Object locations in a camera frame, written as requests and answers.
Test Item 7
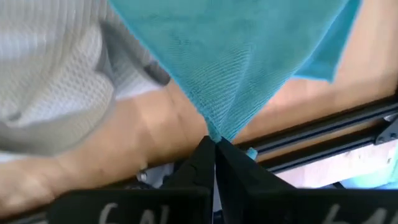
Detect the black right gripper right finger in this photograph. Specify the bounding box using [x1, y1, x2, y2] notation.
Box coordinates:
[215, 138, 398, 224]

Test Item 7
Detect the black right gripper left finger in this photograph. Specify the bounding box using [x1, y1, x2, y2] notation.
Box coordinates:
[46, 135, 216, 224]

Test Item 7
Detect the grey waffle microfiber towel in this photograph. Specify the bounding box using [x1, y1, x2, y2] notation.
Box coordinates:
[0, 0, 172, 163]

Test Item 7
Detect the teal fluffy microfiber towel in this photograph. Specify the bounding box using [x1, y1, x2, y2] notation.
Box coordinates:
[108, 0, 363, 161]

